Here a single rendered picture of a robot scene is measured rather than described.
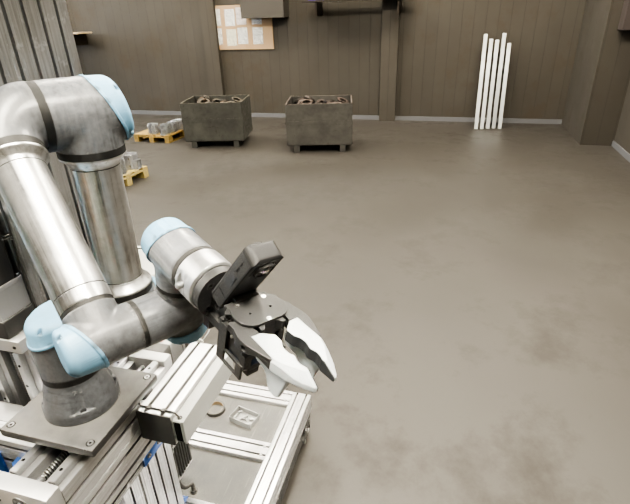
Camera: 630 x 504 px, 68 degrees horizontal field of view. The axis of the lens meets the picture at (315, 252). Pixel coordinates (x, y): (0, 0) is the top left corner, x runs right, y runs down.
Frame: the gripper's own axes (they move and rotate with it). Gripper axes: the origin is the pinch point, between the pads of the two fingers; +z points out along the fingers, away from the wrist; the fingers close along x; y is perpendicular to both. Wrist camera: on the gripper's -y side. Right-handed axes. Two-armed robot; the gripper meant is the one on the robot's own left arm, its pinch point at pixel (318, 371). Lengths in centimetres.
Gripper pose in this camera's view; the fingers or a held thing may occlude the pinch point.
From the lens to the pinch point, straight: 52.2
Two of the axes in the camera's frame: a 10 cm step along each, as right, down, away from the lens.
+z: 6.6, 4.9, -5.7
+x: -7.2, 2.3, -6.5
